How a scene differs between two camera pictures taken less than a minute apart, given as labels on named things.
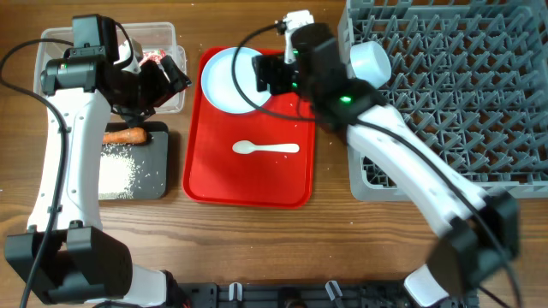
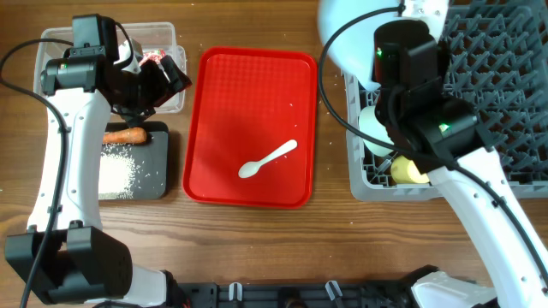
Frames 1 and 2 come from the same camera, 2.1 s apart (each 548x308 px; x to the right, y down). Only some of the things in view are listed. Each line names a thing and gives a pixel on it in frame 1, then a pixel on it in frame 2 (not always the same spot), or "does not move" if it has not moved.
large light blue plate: x=217 y=82 -> x=351 y=42
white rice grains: x=116 y=173 does not move
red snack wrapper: x=155 y=55 does not move
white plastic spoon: x=246 y=147 -> x=249 y=168
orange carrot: x=136 y=135 does not move
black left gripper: x=163 y=89 does not move
